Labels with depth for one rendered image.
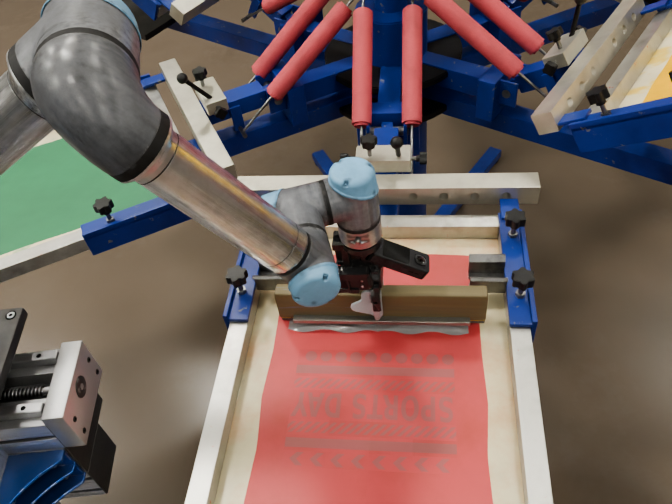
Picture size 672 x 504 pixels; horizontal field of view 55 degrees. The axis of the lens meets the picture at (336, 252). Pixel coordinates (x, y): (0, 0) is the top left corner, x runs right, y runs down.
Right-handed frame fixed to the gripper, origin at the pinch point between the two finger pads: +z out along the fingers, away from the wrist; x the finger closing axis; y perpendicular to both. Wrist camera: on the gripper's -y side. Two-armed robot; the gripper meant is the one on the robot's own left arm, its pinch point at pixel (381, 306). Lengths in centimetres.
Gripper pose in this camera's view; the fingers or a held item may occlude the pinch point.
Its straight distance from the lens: 126.3
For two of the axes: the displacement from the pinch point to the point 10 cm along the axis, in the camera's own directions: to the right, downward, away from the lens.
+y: -9.9, 0.1, 1.6
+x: -0.9, 7.4, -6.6
